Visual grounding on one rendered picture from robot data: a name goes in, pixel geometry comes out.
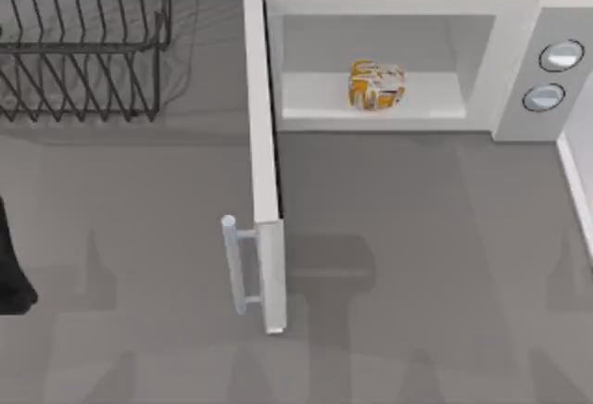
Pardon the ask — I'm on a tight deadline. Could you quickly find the white microwave door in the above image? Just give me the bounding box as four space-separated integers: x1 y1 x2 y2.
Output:
242 0 288 336

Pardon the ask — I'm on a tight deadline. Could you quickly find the pale metal door handle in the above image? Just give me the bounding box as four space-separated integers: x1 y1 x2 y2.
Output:
221 214 260 317

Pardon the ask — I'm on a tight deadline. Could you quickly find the yellow and white food box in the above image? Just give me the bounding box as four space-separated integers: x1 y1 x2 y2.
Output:
347 58 408 112

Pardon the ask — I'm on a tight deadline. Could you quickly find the dark wire dish rack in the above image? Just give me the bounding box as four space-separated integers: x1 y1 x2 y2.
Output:
0 0 177 123

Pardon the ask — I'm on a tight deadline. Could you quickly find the pale microwave oven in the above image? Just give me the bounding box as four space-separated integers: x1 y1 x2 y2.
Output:
262 0 593 143

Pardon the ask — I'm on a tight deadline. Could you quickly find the small round microwave knob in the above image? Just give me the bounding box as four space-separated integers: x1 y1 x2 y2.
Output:
522 82 567 113

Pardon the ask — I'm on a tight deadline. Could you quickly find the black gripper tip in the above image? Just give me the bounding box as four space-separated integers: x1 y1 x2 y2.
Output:
0 196 39 317

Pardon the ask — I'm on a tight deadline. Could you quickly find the large round microwave knob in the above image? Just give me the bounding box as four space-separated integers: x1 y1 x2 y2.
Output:
538 38 586 73

